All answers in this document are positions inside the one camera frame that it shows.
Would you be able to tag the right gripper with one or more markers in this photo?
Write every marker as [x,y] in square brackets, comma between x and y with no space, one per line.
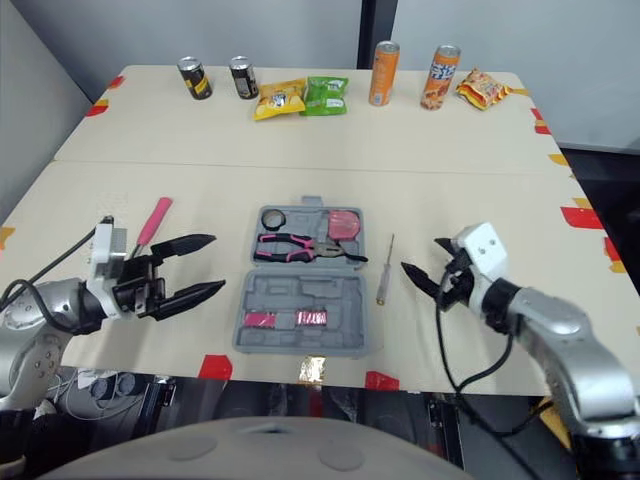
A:
[457,282]

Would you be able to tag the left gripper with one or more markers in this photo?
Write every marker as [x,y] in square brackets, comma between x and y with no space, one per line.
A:
[137,287]

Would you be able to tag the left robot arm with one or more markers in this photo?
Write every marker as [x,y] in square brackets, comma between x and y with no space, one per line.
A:
[30,360]

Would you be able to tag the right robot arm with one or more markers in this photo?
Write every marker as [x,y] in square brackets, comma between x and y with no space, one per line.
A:
[575,350]

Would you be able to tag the pink tape measure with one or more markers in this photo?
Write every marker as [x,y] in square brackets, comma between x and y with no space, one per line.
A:
[344,225]

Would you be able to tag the black tape roll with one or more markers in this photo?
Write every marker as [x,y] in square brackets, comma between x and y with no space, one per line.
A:
[274,220]

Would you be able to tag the red tape patch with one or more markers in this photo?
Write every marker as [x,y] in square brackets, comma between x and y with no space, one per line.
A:
[581,218]
[216,366]
[382,381]

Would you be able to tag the pink and black pliers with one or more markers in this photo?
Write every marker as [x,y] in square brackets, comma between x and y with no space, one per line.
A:
[290,247]

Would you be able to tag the grey tool case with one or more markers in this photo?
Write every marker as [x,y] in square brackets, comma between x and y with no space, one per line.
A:
[300,295]

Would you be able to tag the small pink piece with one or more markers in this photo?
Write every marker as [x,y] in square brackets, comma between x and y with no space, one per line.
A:
[260,319]
[311,317]

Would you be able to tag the gold foil patch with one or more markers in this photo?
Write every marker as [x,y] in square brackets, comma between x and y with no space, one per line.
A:
[311,369]

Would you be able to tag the orange red snack pack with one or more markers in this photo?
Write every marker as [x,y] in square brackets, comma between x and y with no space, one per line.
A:
[482,89]

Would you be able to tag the orange printed drink can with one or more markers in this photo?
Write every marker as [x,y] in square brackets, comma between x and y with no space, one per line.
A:
[440,80]

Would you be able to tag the black drink can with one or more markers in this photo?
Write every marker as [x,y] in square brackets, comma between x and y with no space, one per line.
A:
[196,80]
[244,79]

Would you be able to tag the yellow snack pack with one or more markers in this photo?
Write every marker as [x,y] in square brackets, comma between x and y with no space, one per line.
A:
[279,100]

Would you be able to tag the robot body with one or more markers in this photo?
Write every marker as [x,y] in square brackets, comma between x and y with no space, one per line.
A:
[260,450]

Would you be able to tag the plain orange drink can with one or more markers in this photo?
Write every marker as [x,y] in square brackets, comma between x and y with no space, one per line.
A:
[384,75]

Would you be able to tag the green snack pack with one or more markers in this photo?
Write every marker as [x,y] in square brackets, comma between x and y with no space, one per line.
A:
[325,96]

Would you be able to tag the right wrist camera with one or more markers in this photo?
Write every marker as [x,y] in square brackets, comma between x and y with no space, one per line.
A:
[482,250]

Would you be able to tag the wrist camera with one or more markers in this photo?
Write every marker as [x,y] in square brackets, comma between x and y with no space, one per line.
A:
[106,245]
[482,250]

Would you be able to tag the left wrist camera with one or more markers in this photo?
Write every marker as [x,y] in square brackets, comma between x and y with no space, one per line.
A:
[106,245]

